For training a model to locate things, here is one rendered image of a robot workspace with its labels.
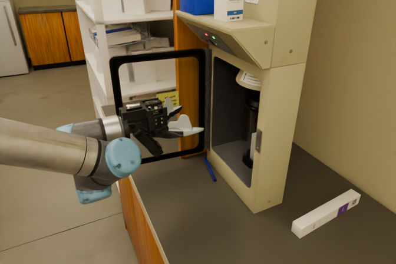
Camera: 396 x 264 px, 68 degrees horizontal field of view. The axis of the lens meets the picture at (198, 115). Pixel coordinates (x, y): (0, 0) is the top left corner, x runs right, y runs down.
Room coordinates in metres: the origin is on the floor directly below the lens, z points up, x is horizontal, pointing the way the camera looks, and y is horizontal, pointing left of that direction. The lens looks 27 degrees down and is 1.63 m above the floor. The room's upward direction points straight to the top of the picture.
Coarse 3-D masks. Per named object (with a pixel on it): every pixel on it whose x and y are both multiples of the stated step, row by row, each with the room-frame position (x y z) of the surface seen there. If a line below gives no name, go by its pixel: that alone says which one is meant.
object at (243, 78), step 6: (240, 72) 0.84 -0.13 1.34; (246, 72) 0.81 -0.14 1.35; (240, 78) 0.82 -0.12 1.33; (246, 78) 0.80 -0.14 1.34; (252, 78) 0.79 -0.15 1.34; (240, 84) 0.81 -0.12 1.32; (246, 84) 0.79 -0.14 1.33; (252, 84) 0.78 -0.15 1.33; (258, 84) 0.77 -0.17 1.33; (258, 90) 0.76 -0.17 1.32
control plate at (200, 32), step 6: (198, 30) 0.85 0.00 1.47; (204, 30) 0.79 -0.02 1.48; (204, 36) 0.85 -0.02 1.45; (210, 36) 0.79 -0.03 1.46; (216, 36) 0.74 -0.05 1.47; (210, 42) 0.86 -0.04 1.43; (216, 42) 0.80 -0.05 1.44; (222, 42) 0.74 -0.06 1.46; (222, 48) 0.80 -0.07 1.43; (228, 48) 0.75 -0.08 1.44; (234, 54) 0.75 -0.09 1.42
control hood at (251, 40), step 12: (180, 12) 0.88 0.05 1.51; (192, 24) 0.85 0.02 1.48; (204, 24) 0.74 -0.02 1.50; (216, 24) 0.69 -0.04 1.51; (228, 24) 0.68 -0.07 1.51; (240, 24) 0.68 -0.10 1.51; (252, 24) 0.68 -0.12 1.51; (264, 24) 0.68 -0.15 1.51; (228, 36) 0.65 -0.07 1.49; (240, 36) 0.64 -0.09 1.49; (252, 36) 0.65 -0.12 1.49; (264, 36) 0.66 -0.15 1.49; (240, 48) 0.66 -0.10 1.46; (252, 48) 0.65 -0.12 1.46; (264, 48) 0.66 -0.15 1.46; (252, 60) 0.66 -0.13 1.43; (264, 60) 0.67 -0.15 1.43
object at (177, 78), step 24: (120, 72) 0.85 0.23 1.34; (144, 72) 0.88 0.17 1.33; (168, 72) 0.90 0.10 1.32; (192, 72) 0.93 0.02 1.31; (144, 96) 0.88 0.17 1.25; (168, 96) 0.90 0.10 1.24; (192, 96) 0.93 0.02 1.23; (168, 120) 0.90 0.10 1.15; (192, 120) 0.93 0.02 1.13; (168, 144) 0.90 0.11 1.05; (192, 144) 0.93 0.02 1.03
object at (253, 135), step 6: (246, 102) 0.85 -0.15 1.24; (252, 108) 0.81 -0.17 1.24; (258, 108) 0.80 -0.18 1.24; (252, 114) 0.82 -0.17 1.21; (252, 120) 0.82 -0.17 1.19; (246, 126) 0.85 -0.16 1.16; (252, 126) 0.81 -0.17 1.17; (246, 132) 0.84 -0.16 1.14; (252, 132) 0.81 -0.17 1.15; (246, 138) 0.84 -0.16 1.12; (252, 138) 0.81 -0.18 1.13; (246, 144) 0.83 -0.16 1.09; (252, 144) 0.81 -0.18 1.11; (246, 150) 0.83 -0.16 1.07; (252, 150) 0.81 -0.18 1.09; (246, 156) 0.83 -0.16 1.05; (252, 156) 0.81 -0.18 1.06
